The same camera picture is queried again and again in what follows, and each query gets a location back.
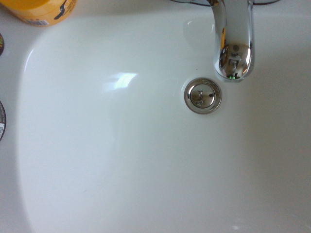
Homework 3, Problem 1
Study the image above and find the yellow plastic container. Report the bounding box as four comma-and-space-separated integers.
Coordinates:
0, 0, 79, 27

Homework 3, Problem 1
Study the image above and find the chrome sink drain stopper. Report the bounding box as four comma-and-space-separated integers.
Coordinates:
184, 77, 223, 115

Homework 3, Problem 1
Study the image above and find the chrome sink faucet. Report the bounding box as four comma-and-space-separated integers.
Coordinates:
170, 0, 282, 84

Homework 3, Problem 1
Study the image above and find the white ceramic sink basin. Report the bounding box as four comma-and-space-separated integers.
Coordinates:
0, 0, 311, 233

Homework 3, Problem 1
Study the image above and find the dark round tin with barcode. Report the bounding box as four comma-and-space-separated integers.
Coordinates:
0, 100, 7, 143

